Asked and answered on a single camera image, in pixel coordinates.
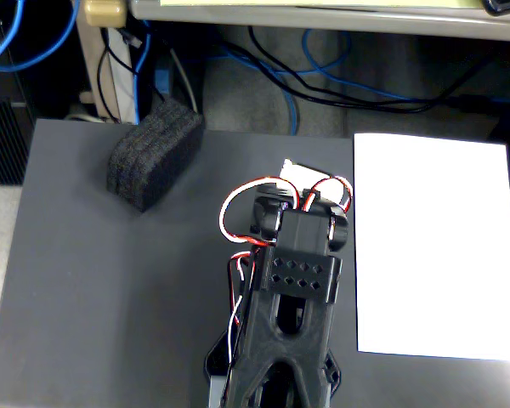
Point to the beige desk panel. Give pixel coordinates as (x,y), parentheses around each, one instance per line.
(119,93)

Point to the dark grey board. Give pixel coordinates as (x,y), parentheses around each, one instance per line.
(89,276)

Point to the grey desk top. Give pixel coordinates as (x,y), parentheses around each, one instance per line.
(323,19)

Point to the grey base clamp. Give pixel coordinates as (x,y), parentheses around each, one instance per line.
(217,393)

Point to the clear network plug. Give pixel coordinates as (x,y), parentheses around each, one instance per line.
(132,40)

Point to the black vented computer case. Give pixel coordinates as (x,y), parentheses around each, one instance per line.
(0,140)

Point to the black device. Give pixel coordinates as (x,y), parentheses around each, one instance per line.
(506,5)

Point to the beige plastic box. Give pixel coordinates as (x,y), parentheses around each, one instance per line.
(104,13)

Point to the white paper sheet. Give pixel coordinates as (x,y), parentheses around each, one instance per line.
(429,255)

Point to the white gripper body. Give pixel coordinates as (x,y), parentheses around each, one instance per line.
(303,171)

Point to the black foam cube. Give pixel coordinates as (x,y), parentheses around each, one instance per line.
(153,157)

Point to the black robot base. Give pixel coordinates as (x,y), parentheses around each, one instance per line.
(214,361)

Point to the yellow green paper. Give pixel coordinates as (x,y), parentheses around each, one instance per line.
(323,2)

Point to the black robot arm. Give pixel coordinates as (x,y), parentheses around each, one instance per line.
(297,272)

